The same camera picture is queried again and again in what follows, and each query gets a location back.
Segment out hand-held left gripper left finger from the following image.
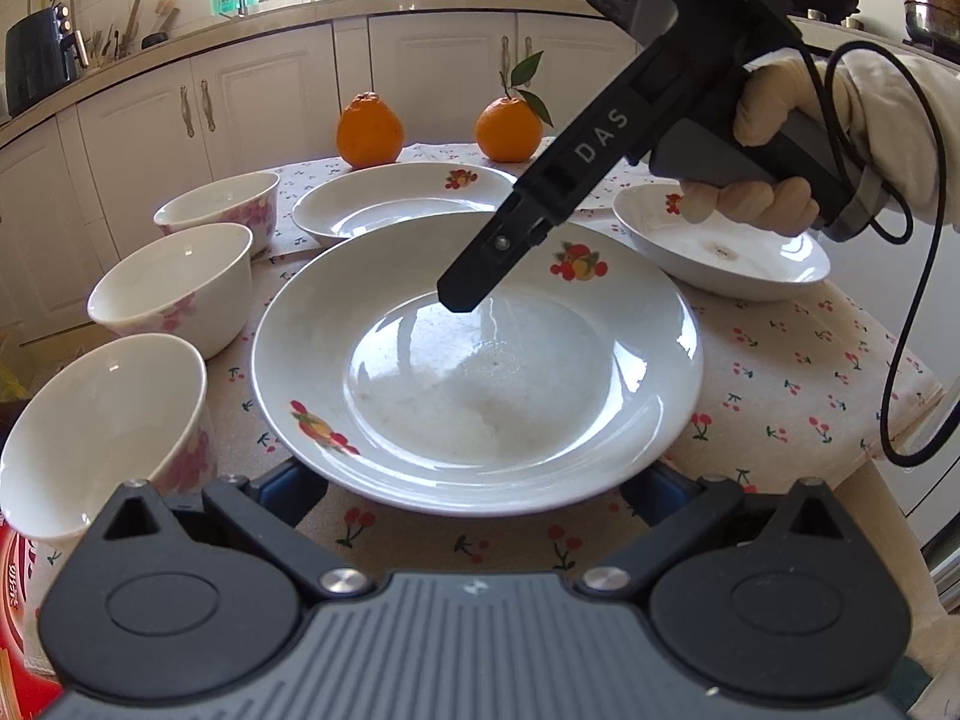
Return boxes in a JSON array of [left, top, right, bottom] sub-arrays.
[[86, 457, 376, 602]]

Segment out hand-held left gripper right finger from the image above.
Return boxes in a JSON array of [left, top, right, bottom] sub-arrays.
[[577, 461, 852, 602]]

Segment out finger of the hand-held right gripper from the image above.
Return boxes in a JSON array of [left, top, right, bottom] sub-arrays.
[[437, 191, 575, 314]]

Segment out white plate with fruit print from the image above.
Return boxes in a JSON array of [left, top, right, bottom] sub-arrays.
[[291, 162, 520, 242], [613, 181, 832, 303], [250, 211, 704, 517]]

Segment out white bowl with pink flowers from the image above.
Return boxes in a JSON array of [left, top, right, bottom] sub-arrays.
[[87, 223, 254, 359], [154, 171, 281, 256], [0, 334, 218, 542]]

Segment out person's right forearm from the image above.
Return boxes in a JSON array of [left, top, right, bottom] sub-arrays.
[[911, 71, 960, 235]]

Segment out person's right hand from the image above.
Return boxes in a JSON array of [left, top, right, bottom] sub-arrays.
[[681, 52, 920, 235]]

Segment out orange with green leaves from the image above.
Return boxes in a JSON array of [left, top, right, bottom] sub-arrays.
[[475, 52, 554, 163]]

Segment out knobbed orange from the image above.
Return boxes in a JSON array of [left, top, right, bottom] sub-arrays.
[[335, 91, 406, 170]]

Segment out cherry print tablecloth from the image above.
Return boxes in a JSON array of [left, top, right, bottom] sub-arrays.
[[37, 136, 946, 601]]

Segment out steel cooking pot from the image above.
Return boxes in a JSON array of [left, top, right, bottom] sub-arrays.
[[889, 0, 960, 47]]

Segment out white kitchen cabinets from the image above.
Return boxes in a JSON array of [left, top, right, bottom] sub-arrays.
[[0, 11, 653, 331]]

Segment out red carton box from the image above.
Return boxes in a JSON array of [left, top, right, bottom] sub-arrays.
[[0, 517, 76, 720]]

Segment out utensil holder with chopsticks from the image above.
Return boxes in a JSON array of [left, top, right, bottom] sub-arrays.
[[82, 0, 182, 70]]

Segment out black air fryer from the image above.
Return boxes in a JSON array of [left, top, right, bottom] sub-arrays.
[[4, 6, 82, 117]]

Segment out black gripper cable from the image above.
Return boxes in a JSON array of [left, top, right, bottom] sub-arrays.
[[780, 37, 947, 467]]

